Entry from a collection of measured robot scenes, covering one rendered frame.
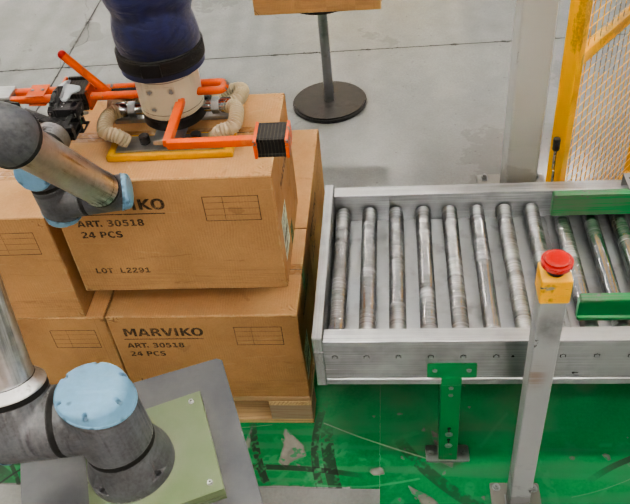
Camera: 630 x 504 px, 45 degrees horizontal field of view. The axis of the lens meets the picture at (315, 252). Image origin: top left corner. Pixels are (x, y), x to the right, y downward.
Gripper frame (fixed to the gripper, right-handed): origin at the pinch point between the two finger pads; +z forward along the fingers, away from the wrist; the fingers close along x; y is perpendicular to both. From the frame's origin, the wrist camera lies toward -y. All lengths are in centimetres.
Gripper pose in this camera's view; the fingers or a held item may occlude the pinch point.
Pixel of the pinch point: (69, 94)
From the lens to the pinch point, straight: 221.4
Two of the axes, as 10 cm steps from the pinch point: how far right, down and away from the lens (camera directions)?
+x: -0.9, -7.4, -6.7
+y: 9.9, -0.2, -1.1
